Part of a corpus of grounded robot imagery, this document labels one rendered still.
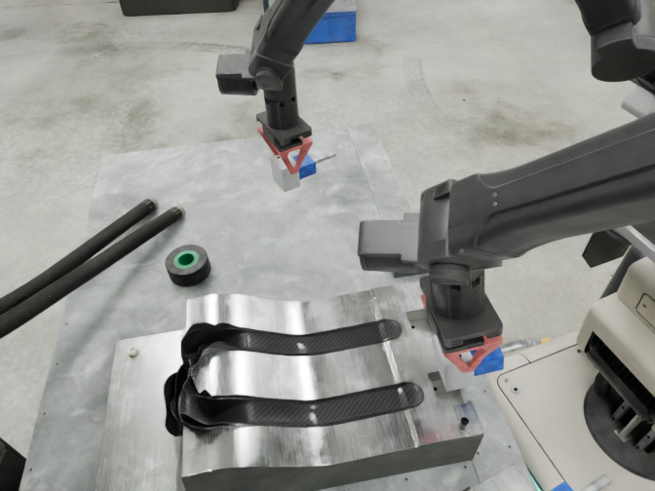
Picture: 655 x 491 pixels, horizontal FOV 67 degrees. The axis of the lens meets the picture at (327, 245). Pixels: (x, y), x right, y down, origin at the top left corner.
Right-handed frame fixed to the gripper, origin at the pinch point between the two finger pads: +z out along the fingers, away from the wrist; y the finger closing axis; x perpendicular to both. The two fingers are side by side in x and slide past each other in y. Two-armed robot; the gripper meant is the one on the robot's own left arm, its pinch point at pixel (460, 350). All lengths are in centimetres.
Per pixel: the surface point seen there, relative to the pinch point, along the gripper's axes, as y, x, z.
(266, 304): -17.2, -24.7, 0.7
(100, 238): -43, -56, -2
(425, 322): -13.3, -1.2, 9.1
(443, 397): -0.7, -2.5, 10.6
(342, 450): 5.4, -17.4, 7.1
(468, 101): -230, 85, 81
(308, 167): -46.0, -13.6, -4.7
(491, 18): -343, 145, 75
